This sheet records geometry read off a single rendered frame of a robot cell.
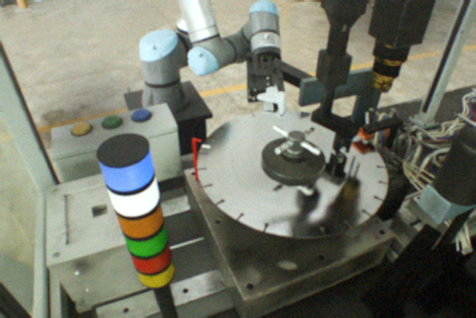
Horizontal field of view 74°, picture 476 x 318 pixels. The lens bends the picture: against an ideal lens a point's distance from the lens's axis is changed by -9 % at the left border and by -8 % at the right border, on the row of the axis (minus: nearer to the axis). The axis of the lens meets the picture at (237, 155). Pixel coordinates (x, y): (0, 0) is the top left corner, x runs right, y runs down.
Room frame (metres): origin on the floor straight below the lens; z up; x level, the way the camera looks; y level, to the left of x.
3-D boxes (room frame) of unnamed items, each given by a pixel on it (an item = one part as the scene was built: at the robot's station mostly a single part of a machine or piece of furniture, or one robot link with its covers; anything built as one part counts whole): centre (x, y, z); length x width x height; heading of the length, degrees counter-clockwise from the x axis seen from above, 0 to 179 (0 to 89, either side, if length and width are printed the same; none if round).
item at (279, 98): (0.65, -0.07, 0.96); 0.09 x 0.06 x 0.03; 2
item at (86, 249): (0.38, 0.24, 0.82); 0.18 x 0.18 x 0.15; 24
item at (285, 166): (0.46, -0.10, 0.96); 0.11 x 0.11 x 0.03
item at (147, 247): (0.22, 0.10, 1.05); 0.05 x 0.04 x 0.03; 24
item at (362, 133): (0.53, -0.27, 0.95); 0.10 x 0.03 x 0.07; 114
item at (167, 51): (0.99, 0.24, 0.91); 0.13 x 0.12 x 0.14; 138
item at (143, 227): (0.22, 0.10, 1.08); 0.05 x 0.04 x 0.03; 24
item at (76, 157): (0.63, 0.28, 0.82); 0.28 x 0.11 x 0.15; 114
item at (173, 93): (0.98, 0.24, 0.80); 0.15 x 0.15 x 0.10
